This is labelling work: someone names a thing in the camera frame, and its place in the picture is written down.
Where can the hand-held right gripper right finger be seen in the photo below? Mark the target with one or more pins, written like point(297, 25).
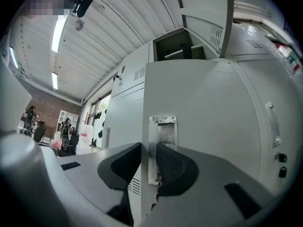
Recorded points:
point(213, 197)

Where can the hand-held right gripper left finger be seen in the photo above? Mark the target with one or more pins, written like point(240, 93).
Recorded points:
point(82, 171)

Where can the grey metal locker cabinet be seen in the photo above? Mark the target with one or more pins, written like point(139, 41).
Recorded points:
point(248, 91)

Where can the black hanging pouch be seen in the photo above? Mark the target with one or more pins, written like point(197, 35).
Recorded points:
point(94, 143)
point(100, 133)
point(98, 115)

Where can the black office chair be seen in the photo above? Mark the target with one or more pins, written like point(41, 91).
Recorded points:
point(72, 141)
point(39, 131)

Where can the pink garment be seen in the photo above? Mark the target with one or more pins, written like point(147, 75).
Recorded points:
point(56, 143)

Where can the white shelf unit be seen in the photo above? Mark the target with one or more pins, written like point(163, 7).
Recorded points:
point(71, 117)

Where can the long ceiling light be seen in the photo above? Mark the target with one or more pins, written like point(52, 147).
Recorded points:
point(13, 57)
point(59, 32)
point(55, 80)

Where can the round ceiling sensor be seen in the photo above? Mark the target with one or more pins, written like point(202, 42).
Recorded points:
point(79, 24)

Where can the cluster of clear plastic bottles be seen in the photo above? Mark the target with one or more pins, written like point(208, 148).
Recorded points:
point(287, 58)

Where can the black head-worn camera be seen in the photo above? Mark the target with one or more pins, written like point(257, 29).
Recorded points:
point(84, 3)

